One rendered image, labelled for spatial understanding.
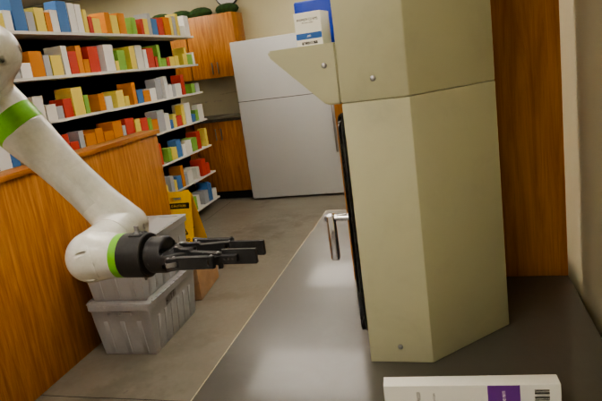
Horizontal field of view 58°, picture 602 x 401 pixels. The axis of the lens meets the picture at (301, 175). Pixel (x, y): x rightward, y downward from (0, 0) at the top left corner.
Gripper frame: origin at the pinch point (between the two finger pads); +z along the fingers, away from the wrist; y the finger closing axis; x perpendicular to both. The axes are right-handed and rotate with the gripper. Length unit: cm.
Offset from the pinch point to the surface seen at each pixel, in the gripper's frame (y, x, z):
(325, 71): -4.6, -32.4, 21.1
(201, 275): 224, 99, -133
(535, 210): 33, 5, 57
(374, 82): -4.5, -29.7, 28.7
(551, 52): 33, -30, 61
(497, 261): 8.1, 6.5, 46.6
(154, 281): 162, 76, -129
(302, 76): -4.6, -32.0, 17.1
